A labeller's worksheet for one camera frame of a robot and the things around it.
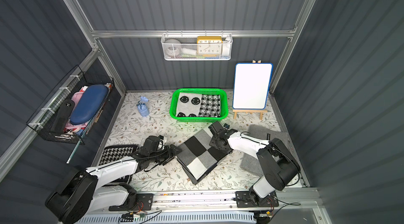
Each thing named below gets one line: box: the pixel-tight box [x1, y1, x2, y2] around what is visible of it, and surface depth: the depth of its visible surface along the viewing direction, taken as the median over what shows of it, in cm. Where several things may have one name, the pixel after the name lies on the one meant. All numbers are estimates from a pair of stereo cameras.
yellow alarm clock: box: [196, 35, 224, 55], surface depth 91 cm
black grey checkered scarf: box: [176, 128, 232, 186], surface depth 86 cm
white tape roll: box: [164, 38, 182, 57], surface depth 89 cm
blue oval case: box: [69, 84, 110, 126], surface depth 69 cm
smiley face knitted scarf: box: [175, 92, 221, 118], surface depth 107 cm
